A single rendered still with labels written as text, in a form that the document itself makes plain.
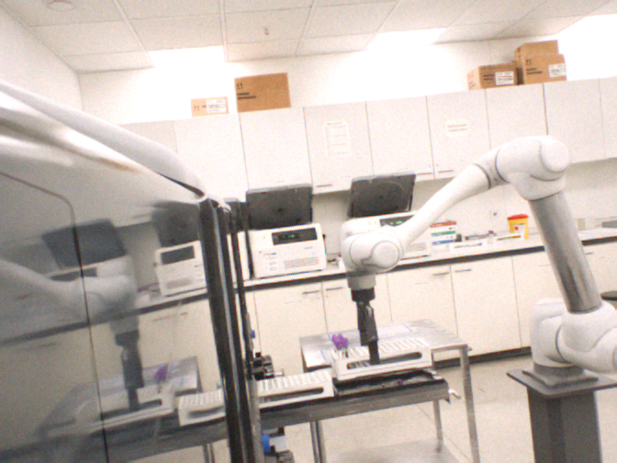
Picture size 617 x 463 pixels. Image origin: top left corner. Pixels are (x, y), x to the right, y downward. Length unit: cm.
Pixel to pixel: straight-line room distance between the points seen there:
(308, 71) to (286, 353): 239
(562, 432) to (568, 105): 351
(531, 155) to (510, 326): 300
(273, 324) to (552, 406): 240
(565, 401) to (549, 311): 30
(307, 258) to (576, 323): 249
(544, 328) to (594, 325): 22
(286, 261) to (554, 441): 241
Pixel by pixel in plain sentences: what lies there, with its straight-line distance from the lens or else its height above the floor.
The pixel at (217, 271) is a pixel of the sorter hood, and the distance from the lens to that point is 37.
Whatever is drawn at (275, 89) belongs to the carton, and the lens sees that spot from 432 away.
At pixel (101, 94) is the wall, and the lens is 473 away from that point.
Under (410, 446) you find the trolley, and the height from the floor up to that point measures 28.
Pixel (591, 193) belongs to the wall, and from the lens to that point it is 555.
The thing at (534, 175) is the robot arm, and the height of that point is 140.
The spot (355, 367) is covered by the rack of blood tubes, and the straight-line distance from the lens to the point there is 164.
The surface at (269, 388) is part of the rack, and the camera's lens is 163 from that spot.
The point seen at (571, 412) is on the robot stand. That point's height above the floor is 61.
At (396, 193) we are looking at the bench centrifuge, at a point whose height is 142.
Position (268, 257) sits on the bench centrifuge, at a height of 106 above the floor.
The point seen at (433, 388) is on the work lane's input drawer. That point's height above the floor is 80.
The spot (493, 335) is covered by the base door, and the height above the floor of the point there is 21.
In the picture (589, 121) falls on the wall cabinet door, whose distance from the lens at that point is 517.
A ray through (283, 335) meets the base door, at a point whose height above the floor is 46.
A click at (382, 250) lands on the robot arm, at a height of 125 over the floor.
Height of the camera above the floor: 138
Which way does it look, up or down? 3 degrees down
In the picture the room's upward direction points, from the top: 7 degrees counter-clockwise
